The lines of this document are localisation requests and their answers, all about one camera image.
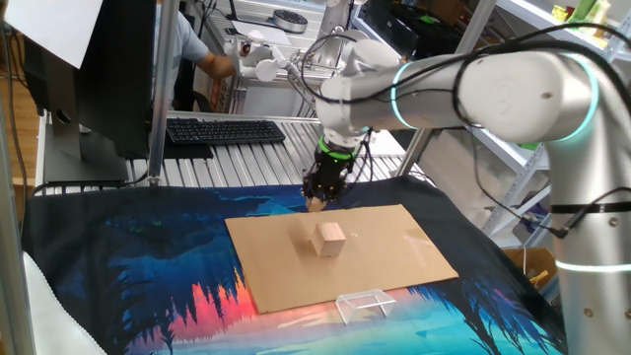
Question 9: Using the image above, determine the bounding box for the green flange ring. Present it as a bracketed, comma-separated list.
[317, 136, 359, 162]

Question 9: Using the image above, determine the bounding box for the person torso in blue shirt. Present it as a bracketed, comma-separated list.
[155, 12, 211, 112]

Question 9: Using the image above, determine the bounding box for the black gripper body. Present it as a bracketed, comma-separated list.
[301, 149, 354, 201]

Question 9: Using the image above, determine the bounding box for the large wooden block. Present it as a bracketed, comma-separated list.
[310, 221, 347, 258]

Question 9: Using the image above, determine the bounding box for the person forearm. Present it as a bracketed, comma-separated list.
[196, 51, 239, 80]

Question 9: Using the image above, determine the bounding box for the white teleoperation handle device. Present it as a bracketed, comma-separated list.
[224, 30, 300, 84]

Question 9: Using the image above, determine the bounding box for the round grey black device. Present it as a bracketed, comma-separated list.
[272, 9, 310, 35]

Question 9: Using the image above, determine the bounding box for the red and white box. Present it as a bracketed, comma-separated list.
[194, 73, 238, 114]

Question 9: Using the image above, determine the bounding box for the white metal shelf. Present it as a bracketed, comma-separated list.
[393, 0, 631, 248]

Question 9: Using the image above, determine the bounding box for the black keyboard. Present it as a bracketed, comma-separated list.
[166, 117, 287, 147]

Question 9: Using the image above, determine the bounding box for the printed forest landscape mat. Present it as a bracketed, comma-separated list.
[20, 175, 568, 355]

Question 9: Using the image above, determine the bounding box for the white mesh basket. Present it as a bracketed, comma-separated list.
[334, 288, 398, 325]

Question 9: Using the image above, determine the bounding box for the black monitor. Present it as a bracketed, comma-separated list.
[22, 0, 158, 186]

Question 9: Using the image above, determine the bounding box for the open cardboard box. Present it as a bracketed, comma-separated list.
[502, 246, 561, 292]

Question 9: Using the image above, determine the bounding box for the brown cardboard sheet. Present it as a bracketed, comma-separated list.
[224, 204, 460, 315]

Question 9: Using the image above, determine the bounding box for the aluminium frame bar with bracket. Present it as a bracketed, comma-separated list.
[0, 112, 38, 355]

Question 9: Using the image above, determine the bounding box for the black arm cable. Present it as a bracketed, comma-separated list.
[298, 22, 631, 241]

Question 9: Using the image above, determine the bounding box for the white paper sheet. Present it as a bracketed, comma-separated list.
[2, 0, 105, 70]

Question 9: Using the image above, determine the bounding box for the aluminium frame post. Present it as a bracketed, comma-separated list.
[146, 0, 181, 187]

